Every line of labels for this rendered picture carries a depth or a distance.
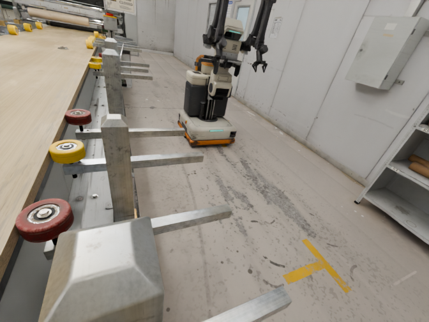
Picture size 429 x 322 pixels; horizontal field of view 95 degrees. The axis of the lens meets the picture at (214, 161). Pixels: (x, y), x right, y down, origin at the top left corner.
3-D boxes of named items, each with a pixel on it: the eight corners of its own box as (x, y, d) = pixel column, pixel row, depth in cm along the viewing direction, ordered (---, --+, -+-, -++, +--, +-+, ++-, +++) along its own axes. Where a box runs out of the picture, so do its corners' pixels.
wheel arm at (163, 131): (182, 134, 98) (183, 126, 96) (184, 137, 95) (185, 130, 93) (78, 137, 80) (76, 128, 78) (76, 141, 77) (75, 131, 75)
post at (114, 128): (138, 275, 56) (126, 112, 30) (140, 288, 53) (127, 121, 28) (125, 279, 54) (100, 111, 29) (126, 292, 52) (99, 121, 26)
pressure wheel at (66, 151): (55, 186, 56) (43, 152, 50) (63, 170, 63) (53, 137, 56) (87, 184, 59) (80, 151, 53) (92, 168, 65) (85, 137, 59)
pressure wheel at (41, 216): (39, 275, 38) (16, 237, 32) (31, 245, 42) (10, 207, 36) (86, 251, 43) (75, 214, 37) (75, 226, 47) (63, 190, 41)
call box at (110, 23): (117, 32, 122) (116, 16, 118) (117, 32, 117) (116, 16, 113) (105, 30, 119) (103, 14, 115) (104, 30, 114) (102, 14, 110)
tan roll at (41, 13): (122, 31, 368) (122, 23, 362) (122, 32, 359) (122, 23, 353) (22, 15, 309) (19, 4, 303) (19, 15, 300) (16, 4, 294)
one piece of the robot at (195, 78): (181, 117, 280) (187, 52, 235) (216, 117, 303) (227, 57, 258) (188, 128, 255) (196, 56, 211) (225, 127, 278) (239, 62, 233)
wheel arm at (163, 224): (225, 211, 62) (227, 202, 59) (230, 220, 59) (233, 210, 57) (52, 248, 44) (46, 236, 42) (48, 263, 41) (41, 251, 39)
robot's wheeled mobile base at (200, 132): (176, 124, 291) (177, 108, 278) (215, 124, 317) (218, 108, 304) (190, 147, 241) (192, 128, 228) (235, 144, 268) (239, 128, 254)
